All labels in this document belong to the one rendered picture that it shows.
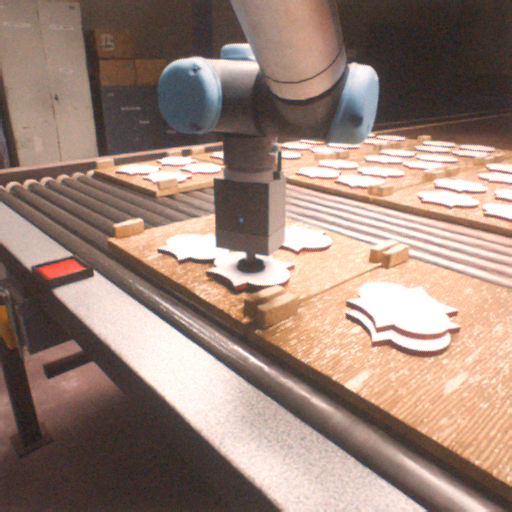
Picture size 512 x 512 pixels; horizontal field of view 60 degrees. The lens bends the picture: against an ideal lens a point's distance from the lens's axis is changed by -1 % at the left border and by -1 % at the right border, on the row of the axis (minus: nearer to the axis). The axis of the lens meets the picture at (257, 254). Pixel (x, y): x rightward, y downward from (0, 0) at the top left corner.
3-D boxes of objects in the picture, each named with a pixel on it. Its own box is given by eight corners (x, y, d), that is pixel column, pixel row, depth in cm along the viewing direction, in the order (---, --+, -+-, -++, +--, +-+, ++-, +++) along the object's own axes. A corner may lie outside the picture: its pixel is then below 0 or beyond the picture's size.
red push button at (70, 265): (51, 287, 69) (49, 278, 69) (38, 275, 74) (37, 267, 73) (88, 276, 73) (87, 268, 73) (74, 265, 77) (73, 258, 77)
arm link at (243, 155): (237, 130, 65) (290, 133, 61) (238, 162, 66) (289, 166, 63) (211, 136, 58) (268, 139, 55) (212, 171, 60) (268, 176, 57)
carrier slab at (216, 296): (245, 335, 56) (244, 324, 55) (107, 246, 84) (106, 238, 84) (400, 263, 77) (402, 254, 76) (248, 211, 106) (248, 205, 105)
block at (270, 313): (264, 330, 54) (264, 310, 53) (254, 325, 55) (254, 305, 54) (298, 314, 57) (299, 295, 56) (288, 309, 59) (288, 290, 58)
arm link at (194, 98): (244, 57, 41) (290, 61, 50) (147, 54, 45) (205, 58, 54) (241, 144, 44) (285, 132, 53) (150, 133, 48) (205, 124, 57)
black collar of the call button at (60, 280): (47, 290, 68) (45, 280, 68) (32, 275, 74) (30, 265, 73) (94, 276, 73) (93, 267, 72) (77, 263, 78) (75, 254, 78)
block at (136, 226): (116, 240, 83) (115, 225, 82) (112, 237, 84) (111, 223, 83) (145, 233, 87) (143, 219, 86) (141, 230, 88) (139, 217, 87)
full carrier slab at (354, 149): (332, 163, 164) (333, 151, 162) (257, 150, 192) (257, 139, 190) (385, 152, 186) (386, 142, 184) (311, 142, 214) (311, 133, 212)
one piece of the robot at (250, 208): (303, 143, 66) (299, 246, 72) (248, 140, 69) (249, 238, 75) (271, 156, 56) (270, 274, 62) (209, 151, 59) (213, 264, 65)
